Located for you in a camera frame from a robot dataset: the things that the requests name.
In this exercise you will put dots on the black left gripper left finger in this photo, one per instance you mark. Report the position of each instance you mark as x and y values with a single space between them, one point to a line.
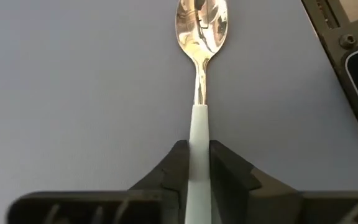
172 174

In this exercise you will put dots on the blue-grey table mat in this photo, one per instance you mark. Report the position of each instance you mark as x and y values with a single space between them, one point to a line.
73 93

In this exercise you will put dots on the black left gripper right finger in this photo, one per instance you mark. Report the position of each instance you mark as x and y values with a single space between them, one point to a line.
228 180

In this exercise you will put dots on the black metal table frame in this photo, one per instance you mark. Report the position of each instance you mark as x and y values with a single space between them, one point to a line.
331 34

